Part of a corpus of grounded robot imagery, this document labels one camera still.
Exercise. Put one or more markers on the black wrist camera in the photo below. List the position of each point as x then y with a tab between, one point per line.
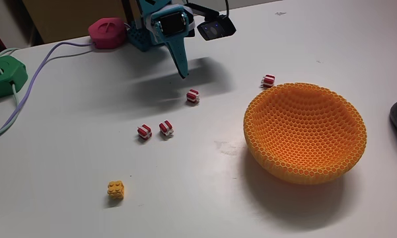
217	29

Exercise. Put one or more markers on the red white gift cube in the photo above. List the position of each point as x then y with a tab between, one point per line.
166	128
268	81
144	131
192	96

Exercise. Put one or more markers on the orange honeycomb basket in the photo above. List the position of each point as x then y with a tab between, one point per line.
304	132

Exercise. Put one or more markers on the green hexagonal box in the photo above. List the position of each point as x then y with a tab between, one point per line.
5	77

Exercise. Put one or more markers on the pink hexagonal box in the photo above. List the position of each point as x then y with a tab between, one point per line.
107	33

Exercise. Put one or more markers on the yellow toy brick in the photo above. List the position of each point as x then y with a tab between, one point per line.
116	189

